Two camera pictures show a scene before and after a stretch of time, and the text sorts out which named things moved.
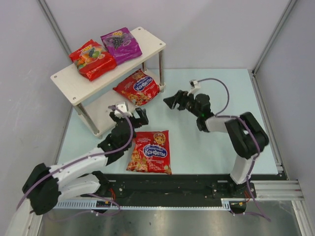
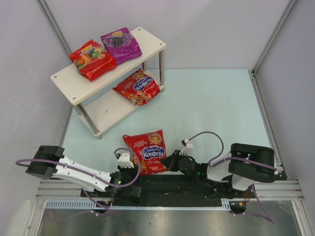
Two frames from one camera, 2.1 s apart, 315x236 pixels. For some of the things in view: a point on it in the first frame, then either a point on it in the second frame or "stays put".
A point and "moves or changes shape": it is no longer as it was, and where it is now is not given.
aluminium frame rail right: x=283 y=189 stays put
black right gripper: x=183 y=101 to x=175 y=162
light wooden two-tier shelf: x=136 y=82 stays put
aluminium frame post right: x=289 y=8 stays put
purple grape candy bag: x=122 y=45 stays put
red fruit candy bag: x=93 y=60 stays put
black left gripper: x=134 y=119 to x=133 y=172
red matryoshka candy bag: x=141 y=88 stays put
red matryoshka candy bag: x=150 y=152 moves or changes shape
